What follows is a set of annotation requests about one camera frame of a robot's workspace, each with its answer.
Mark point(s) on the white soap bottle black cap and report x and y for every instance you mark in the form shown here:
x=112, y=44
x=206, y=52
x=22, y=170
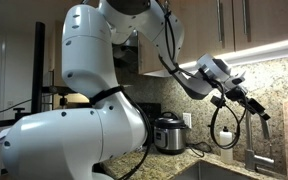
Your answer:
x=226, y=146

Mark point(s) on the under-cabinet light strip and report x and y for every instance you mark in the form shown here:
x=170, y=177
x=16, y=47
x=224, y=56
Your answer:
x=267, y=50

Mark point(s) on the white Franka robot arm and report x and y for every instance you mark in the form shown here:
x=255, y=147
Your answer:
x=84, y=66

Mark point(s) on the steel kitchen sink basin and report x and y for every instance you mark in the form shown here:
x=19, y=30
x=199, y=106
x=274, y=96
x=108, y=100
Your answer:
x=210, y=171

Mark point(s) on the white wall outlet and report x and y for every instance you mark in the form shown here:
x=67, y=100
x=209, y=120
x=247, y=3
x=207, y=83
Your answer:
x=187, y=120

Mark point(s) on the steel gooseneck kitchen faucet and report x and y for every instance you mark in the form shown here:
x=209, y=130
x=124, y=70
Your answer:
x=249, y=140

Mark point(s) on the steel black pressure cooker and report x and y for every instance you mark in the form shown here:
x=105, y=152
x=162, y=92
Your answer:
x=170, y=136

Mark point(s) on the black clamp knob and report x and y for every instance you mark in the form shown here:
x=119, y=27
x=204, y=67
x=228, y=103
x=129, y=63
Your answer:
x=19, y=113

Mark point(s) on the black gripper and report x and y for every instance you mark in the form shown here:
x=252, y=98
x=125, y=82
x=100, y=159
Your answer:
x=239, y=93

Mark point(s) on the black shelf bracket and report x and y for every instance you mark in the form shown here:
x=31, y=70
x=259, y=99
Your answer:
x=54, y=89

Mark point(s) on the white paper tag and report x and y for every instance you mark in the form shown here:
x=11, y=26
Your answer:
x=2, y=136

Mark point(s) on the wooden upper cabinet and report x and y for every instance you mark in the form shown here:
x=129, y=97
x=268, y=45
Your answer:
x=197, y=20

